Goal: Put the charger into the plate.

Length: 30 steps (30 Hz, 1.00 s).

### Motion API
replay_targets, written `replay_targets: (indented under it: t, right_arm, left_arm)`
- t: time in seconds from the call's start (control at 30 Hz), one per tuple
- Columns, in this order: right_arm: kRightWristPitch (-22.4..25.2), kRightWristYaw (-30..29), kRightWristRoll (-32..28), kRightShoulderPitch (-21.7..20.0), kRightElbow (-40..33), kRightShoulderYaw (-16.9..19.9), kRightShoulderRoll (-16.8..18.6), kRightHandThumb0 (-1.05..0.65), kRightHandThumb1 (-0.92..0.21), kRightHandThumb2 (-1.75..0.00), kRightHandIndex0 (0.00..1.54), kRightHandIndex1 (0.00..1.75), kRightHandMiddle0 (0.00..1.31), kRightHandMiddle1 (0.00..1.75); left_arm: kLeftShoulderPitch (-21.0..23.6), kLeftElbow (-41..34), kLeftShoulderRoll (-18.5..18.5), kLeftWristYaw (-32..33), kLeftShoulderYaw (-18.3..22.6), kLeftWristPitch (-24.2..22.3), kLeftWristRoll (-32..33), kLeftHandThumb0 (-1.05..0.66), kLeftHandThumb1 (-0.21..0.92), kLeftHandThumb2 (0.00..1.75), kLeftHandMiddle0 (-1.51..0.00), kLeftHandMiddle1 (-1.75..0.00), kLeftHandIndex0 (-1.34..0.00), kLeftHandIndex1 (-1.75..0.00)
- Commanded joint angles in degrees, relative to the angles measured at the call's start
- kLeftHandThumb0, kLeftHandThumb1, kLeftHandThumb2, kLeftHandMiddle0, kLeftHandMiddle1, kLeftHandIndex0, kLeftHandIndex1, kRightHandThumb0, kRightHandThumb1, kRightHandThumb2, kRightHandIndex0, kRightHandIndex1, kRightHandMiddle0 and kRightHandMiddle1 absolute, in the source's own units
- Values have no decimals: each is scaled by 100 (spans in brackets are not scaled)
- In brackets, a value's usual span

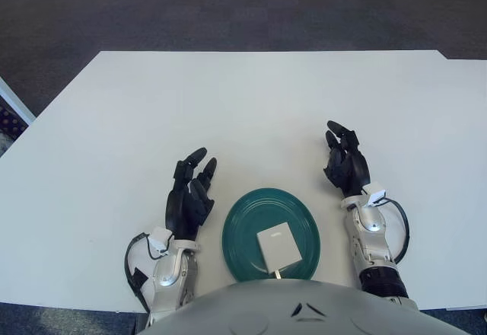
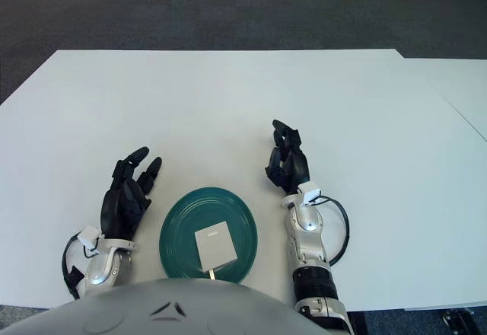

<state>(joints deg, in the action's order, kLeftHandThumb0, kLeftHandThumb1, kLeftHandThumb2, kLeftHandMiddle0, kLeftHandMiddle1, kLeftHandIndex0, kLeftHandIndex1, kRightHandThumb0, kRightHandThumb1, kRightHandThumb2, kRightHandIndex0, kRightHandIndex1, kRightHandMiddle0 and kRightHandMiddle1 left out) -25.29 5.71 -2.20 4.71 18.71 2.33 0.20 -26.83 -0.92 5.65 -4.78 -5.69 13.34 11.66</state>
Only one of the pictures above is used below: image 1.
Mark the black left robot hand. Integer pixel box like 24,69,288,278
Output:
165,146,218,241

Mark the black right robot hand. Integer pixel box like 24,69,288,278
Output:
322,120,371,199

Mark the white charger block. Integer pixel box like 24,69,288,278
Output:
256,223,301,279

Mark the teal green round plate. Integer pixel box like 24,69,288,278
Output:
221,187,321,283

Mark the grey robot torso shell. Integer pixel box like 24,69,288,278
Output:
138,278,473,335

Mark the dark dotted mat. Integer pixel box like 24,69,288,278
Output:
0,97,30,135

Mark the white furniture panel edge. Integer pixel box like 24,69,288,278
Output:
0,78,37,126

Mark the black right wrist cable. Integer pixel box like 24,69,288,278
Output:
384,197,411,266

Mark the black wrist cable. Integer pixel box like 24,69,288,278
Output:
123,231,170,313
384,197,411,266

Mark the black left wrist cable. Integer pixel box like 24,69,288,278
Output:
123,231,170,313

